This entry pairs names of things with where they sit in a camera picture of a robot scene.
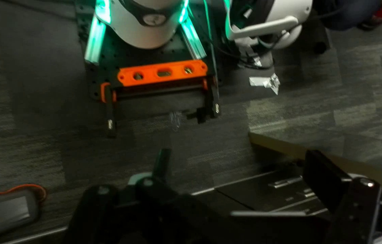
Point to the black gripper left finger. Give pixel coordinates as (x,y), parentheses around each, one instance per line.
(163,165)

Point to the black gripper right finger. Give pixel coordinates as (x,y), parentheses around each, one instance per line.
(329,178)

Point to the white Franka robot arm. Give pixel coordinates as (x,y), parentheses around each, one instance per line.
(148,21)

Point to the orange spirit level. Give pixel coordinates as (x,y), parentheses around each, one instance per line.
(162,73)

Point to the crumpled silver wrapper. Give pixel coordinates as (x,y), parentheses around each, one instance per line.
(266,83)

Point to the white VR headset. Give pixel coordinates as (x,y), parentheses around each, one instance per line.
(268,28)

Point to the black grey handheld device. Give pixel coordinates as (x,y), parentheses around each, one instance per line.
(6,212)

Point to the dark blue trouser leg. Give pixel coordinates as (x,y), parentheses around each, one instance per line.
(349,12)

